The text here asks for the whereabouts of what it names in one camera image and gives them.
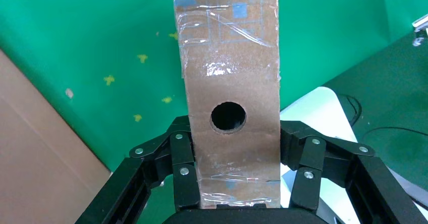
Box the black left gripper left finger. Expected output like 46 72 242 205
75 115 201 224

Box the large open brown carton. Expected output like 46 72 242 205
0 48 113 224

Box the thin black floor cable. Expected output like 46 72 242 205
344 94 428 140

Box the white robot body with base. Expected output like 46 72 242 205
279 86 428 224

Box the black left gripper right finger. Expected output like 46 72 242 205
280 120 427 224

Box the silver binder clip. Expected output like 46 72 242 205
411 13 428 46

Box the small brown cardboard box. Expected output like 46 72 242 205
171 0 282 210

